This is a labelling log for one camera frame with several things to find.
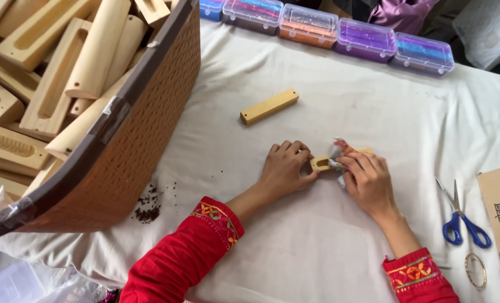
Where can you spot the person's right hand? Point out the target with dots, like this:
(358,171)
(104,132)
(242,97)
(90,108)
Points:
(369,185)

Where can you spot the person's left hand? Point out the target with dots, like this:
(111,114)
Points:
(282,172)

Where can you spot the person's right fingers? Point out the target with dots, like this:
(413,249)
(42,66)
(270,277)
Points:
(353,165)

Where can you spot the colourful cloth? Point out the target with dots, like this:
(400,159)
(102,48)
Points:
(338,153)

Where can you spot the slotted wooden block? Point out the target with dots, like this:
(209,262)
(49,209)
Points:
(322,162)

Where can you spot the white table cloth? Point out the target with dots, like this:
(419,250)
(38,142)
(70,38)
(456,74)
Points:
(300,168)

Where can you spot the plain wooden block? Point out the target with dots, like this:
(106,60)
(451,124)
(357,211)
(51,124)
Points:
(269,106)

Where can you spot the clear box of purple material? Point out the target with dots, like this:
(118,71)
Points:
(364,40)

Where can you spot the clear box of blue-violet material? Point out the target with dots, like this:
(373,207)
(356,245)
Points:
(422,54)

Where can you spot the clear box of orange material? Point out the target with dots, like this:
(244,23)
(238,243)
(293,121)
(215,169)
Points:
(308,26)

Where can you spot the purple satin fabric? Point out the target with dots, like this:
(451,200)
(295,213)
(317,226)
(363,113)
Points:
(397,14)

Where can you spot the thin metal bangle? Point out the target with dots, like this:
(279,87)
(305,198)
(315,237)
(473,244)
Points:
(475,270)

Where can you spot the clear box of pink material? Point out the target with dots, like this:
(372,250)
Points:
(252,14)

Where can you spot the pile of dark crumbs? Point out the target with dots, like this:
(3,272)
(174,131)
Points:
(149,206)

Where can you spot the clear box of blue material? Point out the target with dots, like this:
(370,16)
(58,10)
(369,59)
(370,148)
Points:
(211,8)

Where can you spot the brown woven basket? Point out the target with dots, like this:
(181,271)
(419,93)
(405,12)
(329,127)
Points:
(119,139)

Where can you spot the heap of wooden pieces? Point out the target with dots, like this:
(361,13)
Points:
(52,80)

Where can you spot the clear plastic bags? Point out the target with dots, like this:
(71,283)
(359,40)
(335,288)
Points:
(35,282)

